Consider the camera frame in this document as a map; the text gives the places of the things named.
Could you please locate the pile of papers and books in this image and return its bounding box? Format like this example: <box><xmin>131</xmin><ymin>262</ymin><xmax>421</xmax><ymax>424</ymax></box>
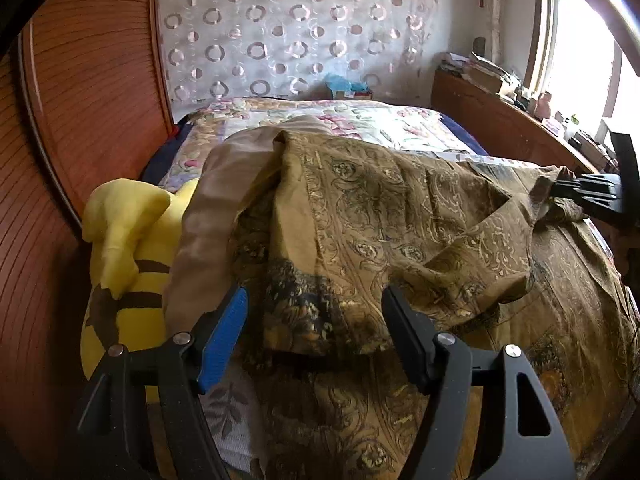
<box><xmin>440</xmin><ymin>51</ymin><xmax>521</xmax><ymax>96</ymax></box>

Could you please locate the yellow plush toy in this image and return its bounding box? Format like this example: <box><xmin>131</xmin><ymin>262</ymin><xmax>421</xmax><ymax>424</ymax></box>
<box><xmin>80</xmin><ymin>177</ymin><xmax>201</xmax><ymax>381</ymax></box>

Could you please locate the wooden slatted wardrobe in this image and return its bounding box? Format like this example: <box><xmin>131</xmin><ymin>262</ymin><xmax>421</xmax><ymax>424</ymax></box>
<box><xmin>0</xmin><ymin>0</ymin><xmax>176</xmax><ymax>480</ymax></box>

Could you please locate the brown patterned shirt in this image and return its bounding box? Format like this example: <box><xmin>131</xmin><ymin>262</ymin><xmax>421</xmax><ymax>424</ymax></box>
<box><xmin>165</xmin><ymin>115</ymin><xmax>640</xmax><ymax>480</ymax></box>

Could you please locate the sheer circle pattern curtain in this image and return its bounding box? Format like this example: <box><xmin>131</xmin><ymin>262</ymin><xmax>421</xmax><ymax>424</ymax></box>
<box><xmin>157</xmin><ymin>0</ymin><xmax>441</xmax><ymax>111</ymax></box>

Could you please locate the orange fruit print bedsheet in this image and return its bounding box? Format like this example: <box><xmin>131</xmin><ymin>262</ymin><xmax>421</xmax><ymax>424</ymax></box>
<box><xmin>205</xmin><ymin>375</ymin><xmax>266</xmax><ymax>476</ymax></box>

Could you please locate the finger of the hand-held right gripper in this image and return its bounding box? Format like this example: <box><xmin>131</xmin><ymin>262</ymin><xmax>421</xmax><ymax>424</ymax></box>
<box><xmin>552</xmin><ymin>172</ymin><xmax>618</xmax><ymax>207</ymax></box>

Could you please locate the floral quilt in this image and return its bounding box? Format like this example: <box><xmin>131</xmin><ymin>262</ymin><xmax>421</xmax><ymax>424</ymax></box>
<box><xmin>172</xmin><ymin>97</ymin><xmax>488</xmax><ymax>191</ymax></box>

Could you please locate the long wooden cabinet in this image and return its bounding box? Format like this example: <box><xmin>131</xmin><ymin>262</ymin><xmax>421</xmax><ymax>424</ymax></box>
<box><xmin>431</xmin><ymin>67</ymin><xmax>606</xmax><ymax>176</ymax></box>

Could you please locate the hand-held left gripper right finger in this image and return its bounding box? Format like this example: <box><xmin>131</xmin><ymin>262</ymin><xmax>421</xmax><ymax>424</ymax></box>
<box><xmin>381</xmin><ymin>286</ymin><xmax>576</xmax><ymax>480</ymax></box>

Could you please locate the window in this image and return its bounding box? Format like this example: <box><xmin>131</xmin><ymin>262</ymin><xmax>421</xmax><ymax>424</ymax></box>
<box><xmin>525</xmin><ymin>0</ymin><xmax>640</xmax><ymax>136</ymax></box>

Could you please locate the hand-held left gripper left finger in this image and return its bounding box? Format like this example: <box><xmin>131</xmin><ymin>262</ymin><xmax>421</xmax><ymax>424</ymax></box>
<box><xmin>75</xmin><ymin>286</ymin><xmax>249</xmax><ymax>480</ymax></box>

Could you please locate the white patterned window curtain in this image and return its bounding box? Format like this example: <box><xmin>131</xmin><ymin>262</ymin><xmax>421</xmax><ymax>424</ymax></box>
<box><xmin>470</xmin><ymin>0</ymin><xmax>506</xmax><ymax>68</ymax></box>

